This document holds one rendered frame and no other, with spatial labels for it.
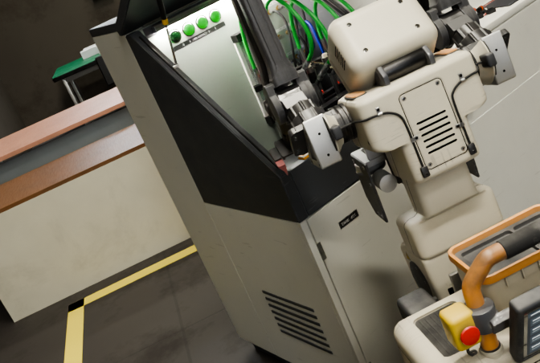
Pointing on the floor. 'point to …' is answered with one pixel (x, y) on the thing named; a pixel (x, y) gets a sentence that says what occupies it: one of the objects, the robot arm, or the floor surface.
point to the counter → (82, 222)
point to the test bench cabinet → (288, 287)
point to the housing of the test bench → (180, 181)
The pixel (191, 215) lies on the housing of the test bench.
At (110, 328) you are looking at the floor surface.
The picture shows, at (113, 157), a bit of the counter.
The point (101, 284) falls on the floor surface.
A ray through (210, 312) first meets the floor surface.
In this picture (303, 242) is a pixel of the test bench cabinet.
